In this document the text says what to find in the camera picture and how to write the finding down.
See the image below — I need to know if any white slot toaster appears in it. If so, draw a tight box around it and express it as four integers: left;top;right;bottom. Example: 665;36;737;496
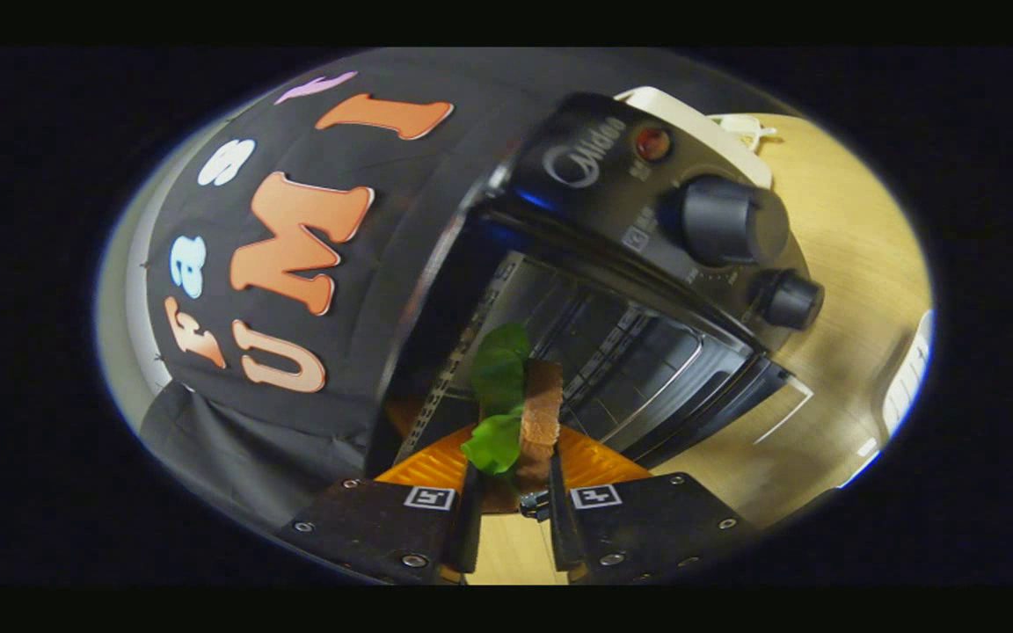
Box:
615;85;776;191

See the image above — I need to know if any bread and lettuce sandwich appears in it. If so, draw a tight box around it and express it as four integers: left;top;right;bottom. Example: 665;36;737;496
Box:
461;322;565;515

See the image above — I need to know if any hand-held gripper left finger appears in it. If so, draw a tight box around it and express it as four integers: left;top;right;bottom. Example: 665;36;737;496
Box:
276;426;485;586

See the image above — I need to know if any white ribbed tray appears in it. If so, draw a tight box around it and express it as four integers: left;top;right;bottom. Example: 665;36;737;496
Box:
878;309;936;438

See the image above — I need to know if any black toaster oven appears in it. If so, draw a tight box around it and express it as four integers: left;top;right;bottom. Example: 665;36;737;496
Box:
366;92;826;480

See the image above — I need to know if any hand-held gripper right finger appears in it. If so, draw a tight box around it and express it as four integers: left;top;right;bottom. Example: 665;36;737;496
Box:
546;426;761;586

